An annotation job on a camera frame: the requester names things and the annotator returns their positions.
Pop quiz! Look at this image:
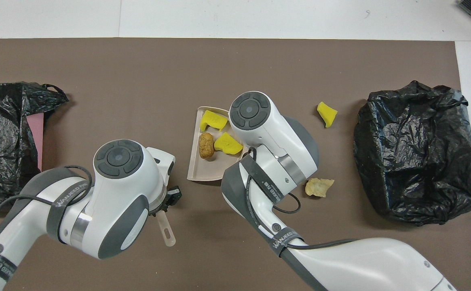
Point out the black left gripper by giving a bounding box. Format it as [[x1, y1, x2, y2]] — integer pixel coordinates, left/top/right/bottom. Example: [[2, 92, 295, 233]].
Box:
[[150, 185, 182, 217]]

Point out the beige hand brush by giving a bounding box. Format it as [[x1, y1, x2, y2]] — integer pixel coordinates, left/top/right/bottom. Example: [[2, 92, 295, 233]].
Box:
[[157, 210, 177, 247]]

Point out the beige plastic dustpan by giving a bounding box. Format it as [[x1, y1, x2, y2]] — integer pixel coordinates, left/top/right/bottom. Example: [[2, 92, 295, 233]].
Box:
[[187, 106, 250, 181]]

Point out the brown bread roll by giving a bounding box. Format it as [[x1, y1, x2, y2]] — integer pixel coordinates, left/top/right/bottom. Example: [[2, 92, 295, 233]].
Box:
[[199, 132, 215, 160]]

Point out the yellow sponge piece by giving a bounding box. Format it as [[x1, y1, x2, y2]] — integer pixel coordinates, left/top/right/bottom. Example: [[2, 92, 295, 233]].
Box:
[[200, 110, 228, 131], [213, 132, 244, 156], [317, 101, 338, 129]]

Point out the tan bread slice chunk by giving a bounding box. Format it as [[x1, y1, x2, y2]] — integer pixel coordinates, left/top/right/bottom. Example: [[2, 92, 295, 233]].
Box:
[[304, 178, 335, 198]]

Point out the pink plastic bin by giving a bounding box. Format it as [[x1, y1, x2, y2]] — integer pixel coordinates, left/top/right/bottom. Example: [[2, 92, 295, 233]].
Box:
[[27, 113, 44, 173]]

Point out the crumpled black trash bag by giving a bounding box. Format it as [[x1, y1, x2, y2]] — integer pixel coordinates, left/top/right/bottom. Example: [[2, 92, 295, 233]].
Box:
[[0, 82, 69, 210]]

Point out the black bag lined bin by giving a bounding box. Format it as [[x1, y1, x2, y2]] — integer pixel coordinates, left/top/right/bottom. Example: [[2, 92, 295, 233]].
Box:
[[353, 80, 471, 227]]

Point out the brown table mat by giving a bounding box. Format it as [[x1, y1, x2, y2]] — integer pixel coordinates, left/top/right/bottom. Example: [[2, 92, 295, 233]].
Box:
[[0, 38, 471, 291]]

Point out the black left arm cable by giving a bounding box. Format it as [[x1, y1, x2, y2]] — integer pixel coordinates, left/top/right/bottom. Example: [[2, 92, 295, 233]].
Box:
[[0, 165, 92, 251]]

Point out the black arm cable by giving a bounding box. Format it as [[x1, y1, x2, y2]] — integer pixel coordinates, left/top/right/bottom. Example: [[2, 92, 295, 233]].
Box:
[[245, 146, 358, 259], [0, 165, 92, 251]]

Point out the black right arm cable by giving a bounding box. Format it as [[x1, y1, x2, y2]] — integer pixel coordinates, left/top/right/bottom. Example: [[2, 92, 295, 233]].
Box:
[[245, 146, 358, 259]]

